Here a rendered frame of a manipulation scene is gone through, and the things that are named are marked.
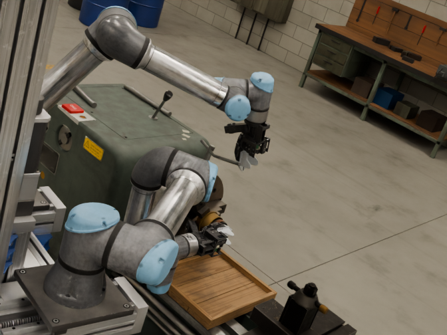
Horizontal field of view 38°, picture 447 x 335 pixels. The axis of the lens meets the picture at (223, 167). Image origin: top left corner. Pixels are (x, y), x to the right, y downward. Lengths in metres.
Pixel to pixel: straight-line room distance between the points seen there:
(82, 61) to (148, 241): 0.67
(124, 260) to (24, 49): 0.51
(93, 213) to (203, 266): 0.96
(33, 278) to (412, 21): 7.75
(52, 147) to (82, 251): 1.02
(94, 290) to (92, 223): 0.19
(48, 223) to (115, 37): 0.64
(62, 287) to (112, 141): 0.81
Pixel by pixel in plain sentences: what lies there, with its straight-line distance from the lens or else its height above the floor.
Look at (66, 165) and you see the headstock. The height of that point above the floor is 1.07.
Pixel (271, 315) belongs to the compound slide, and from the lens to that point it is 2.08.
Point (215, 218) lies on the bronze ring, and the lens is 2.28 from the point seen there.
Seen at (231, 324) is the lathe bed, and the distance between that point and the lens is 2.25.
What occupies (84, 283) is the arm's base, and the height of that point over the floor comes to 1.23.
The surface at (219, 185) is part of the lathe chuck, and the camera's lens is 2.41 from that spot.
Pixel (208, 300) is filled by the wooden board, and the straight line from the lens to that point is 2.28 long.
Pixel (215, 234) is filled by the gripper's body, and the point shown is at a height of 1.12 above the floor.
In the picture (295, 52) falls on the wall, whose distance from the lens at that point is 9.95.
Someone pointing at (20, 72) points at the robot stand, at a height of 1.68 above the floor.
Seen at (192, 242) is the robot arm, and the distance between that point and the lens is 2.11.
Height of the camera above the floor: 2.16
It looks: 23 degrees down
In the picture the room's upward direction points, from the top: 19 degrees clockwise
